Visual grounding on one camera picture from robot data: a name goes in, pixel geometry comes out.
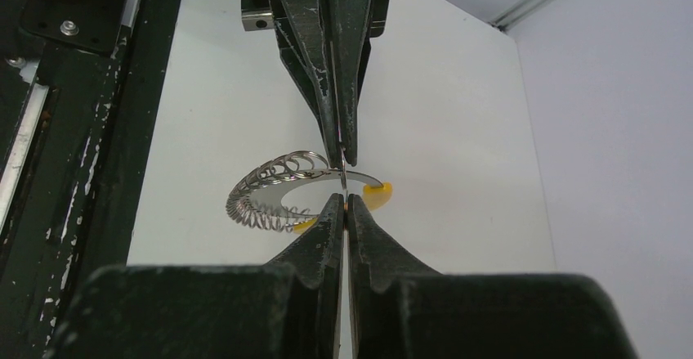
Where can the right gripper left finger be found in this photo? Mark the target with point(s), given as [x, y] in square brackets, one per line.
[288, 307]

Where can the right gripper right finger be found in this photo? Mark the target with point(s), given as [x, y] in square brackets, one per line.
[402, 308]

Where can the large keyring with yellow grip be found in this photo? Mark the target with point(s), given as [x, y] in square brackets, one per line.
[283, 194]

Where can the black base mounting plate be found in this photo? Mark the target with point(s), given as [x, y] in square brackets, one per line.
[75, 209]

